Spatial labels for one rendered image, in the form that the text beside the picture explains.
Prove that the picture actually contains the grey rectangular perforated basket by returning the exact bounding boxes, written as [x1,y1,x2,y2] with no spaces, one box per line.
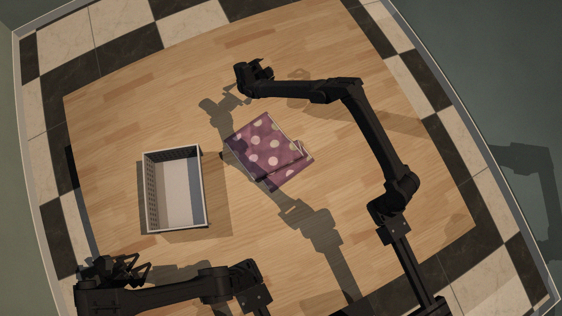
[142,143,212,234]

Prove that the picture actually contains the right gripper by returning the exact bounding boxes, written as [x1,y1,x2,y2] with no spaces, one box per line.
[248,58,275,80]

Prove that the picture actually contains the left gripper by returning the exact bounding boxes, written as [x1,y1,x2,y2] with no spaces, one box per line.
[113,253,151,289]

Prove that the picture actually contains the pink polka-dot towel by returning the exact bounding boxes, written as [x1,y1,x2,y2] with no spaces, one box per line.
[223,111,315,193]

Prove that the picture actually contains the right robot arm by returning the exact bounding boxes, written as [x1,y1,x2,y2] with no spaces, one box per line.
[233,62,420,224]

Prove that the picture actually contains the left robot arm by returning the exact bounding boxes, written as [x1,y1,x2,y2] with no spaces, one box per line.
[73,255,260,316]

